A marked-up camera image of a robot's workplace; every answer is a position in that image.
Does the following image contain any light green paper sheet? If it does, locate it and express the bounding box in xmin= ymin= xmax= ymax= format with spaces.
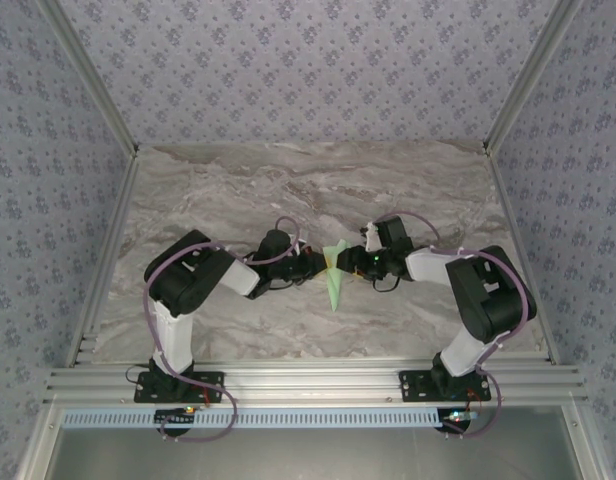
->
xmin=321 ymin=239 xmax=352 ymax=314

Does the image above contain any grey metal panel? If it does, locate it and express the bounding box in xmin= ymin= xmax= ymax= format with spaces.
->
xmin=17 ymin=404 xmax=609 ymax=480

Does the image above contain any aluminium mounting rail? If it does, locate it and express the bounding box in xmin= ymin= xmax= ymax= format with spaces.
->
xmin=42 ymin=363 xmax=589 ymax=407

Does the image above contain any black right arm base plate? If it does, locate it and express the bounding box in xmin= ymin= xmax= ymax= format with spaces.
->
xmin=398 ymin=368 xmax=491 ymax=404

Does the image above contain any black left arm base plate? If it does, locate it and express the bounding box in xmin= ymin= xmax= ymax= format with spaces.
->
xmin=133 ymin=369 xmax=226 ymax=404

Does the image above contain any aluminium table side rail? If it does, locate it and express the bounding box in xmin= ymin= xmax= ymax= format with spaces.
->
xmin=485 ymin=149 xmax=562 ymax=366
xmin=65 ymin=149 xmax=142 ymax=369

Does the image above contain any white slotted cable duct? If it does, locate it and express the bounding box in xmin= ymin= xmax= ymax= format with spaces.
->
xmin=61 ymin=409 xmax=452 ymax=430

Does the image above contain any aluminium frame post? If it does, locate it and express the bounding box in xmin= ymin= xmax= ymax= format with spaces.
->
xmin=37 ymin=0 xmax=140 ymax=157
xmin=482 ymin=0 xmax=587 ymax=157

